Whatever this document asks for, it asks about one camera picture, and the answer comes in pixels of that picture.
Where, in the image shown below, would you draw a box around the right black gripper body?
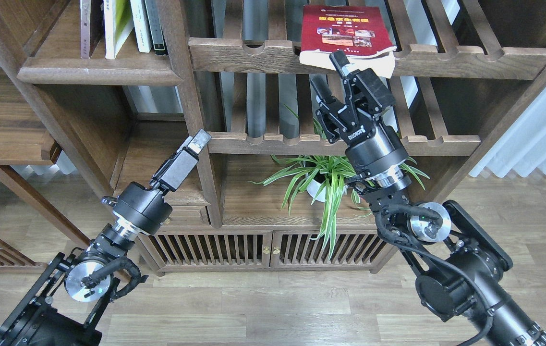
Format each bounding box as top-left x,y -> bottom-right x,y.
316,69 -> 411,190

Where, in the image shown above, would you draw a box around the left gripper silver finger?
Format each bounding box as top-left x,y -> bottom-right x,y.
150,129 -> 211,193

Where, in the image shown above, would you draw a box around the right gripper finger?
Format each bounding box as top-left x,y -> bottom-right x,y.
310,75 -> 336,112
328,50 -> 352,79

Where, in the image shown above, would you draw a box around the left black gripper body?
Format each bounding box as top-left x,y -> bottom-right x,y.
101,182 -> 172,235

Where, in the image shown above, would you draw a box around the red book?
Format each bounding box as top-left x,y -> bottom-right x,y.
299,4 -> 397,78

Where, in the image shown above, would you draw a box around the yellow green book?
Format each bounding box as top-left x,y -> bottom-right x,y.
103,0 -> 134,59

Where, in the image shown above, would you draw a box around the maroon book white characters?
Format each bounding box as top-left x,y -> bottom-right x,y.
80,0 -> 104,59

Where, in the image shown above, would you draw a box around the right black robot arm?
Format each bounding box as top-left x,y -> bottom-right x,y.
311,50 -> 546,346

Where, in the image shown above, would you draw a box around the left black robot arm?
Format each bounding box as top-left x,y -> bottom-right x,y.
0,130 -> 211,346

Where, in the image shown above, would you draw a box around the green spider plant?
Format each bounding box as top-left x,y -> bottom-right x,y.
249,103 -> 431,260

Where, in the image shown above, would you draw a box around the white plant pot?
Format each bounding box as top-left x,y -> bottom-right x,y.
306,173 -> 348,202

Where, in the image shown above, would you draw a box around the dark wooden bookshelf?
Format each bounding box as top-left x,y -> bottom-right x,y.
0,0 -> 546,283

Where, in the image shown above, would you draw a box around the white upright book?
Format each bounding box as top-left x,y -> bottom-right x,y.
130,0 -> 152,53

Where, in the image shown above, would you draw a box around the dark green upright book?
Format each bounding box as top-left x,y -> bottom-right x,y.
145,0 -> 168,55

